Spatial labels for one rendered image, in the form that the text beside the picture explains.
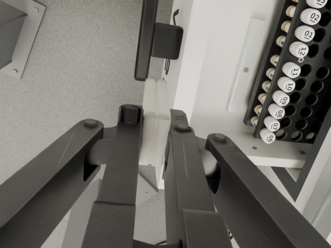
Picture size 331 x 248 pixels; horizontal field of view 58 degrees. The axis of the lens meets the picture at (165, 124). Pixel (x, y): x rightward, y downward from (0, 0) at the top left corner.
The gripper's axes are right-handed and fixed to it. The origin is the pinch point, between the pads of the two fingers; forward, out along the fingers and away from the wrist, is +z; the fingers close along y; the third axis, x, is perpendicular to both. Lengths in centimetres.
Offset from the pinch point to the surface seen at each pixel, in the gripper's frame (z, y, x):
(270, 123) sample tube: 9.2, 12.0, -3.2
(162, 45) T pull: 8.1, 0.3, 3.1
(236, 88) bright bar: 15.3, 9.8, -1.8
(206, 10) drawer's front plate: 6.5, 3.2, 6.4
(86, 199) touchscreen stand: 88, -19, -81
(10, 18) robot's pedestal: 81, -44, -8
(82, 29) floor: 98, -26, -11
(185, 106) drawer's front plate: 6.8, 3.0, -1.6
